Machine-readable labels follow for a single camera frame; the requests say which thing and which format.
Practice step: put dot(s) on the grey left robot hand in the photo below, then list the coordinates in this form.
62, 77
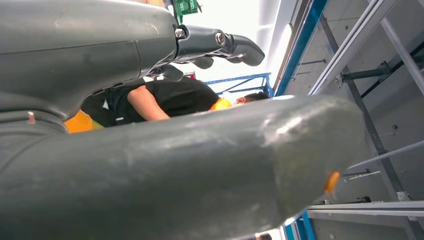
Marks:
165, 172

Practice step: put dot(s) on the person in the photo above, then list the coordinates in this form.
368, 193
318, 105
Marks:
179, 96

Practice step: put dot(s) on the yellow plastic sheet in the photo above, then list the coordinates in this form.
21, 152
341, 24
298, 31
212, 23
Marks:
79, 123

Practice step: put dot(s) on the blue shelving rack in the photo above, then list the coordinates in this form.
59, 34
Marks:
245, 79
303, 228

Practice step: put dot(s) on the green crate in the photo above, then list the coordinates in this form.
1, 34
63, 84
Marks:
187, 6

